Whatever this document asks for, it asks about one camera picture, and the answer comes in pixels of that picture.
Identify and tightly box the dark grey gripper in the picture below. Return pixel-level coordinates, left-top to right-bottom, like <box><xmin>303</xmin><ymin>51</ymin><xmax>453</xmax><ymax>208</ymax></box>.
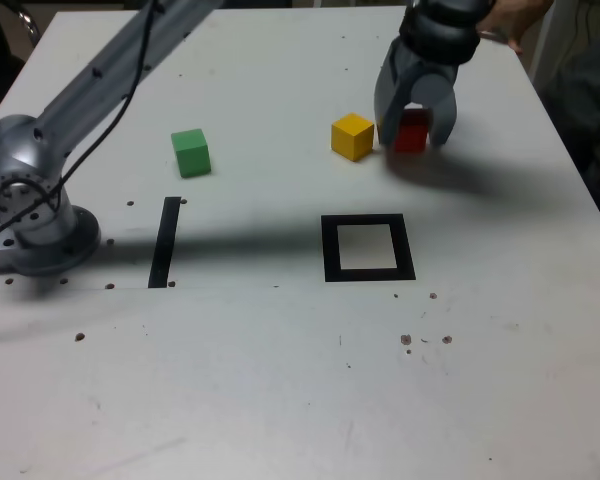
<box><xmin>373</xmin><ymin>42</ymin><xmax>460</xmax><ymax>149</ymax></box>

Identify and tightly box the red cube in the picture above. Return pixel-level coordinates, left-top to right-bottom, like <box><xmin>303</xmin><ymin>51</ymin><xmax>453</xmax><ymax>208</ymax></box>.
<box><xmin>393</xmin><ymin>105</ymin><xmax>434</xmax><ymax>154</ymax></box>

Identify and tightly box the yellow cube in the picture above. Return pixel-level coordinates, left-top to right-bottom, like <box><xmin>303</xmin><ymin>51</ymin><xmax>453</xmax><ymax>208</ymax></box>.
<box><xmin>330</xmin><ymin>113</ymin><xmax>375</xmax><ymax>163</ymax></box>

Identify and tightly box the green cube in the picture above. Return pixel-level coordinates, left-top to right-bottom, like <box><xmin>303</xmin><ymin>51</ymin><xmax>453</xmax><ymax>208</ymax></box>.
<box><xmin>170</xmin><ymin>128</ymin><xmax>212</xmax><ymax>179</ymax></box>

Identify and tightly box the black tape square outline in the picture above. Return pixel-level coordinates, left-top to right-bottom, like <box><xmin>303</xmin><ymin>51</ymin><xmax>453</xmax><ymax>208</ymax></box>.
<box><xmin>320</xmin><ymin>213</ymin><xmax>416</xmax><ymax>283</ymax></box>

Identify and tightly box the person's hand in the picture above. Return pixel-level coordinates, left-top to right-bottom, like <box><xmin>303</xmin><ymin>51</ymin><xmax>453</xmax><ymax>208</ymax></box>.
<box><xmin>477</xmin><ymin>0</ymin><xmax>554</xmax><ymax>55</ymax></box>

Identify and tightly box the person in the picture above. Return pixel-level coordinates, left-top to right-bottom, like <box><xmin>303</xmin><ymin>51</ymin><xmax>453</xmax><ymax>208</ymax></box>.
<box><xmin>539</xmin><ymin>0</ymin><xmax>600</xmax><ymax>221</ymax></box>

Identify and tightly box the black tape strip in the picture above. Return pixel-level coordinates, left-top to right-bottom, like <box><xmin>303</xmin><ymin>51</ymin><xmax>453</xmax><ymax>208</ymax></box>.
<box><xmin>147</xmin><ymin>196</ymin><xmax>182</xmax><ymax>289</ymax></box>

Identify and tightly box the chrome metal tube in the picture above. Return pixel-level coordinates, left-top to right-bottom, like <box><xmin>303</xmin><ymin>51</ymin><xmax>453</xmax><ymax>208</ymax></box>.
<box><xmin>14</xmin><ymin>0</ymin><xmax>41</xmax><ymax>39</ymax></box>

